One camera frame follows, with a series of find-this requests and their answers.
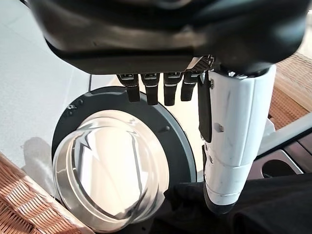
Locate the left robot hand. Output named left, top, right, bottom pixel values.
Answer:
left=26, top=0, right=308, bottom=215

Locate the charcoal garment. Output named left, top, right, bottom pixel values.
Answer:
left=151, top=174, right=312, bottom=234

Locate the grey front-load washing machine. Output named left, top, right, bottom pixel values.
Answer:
left=253, top=136, right=312, bottom=179

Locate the round glass washer door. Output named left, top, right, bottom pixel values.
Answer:
left=50, top=86, right=198, bottom=233

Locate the pale shallow wicker basket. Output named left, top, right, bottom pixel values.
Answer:
left=274, top=53, right=312, bottom=85

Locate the tall wicker storage basket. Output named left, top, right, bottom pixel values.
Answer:
left=268, top=84, right=312, bottom=130

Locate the white cabinet side panel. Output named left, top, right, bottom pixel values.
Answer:
left=257, top=113, right=312, bottom=157

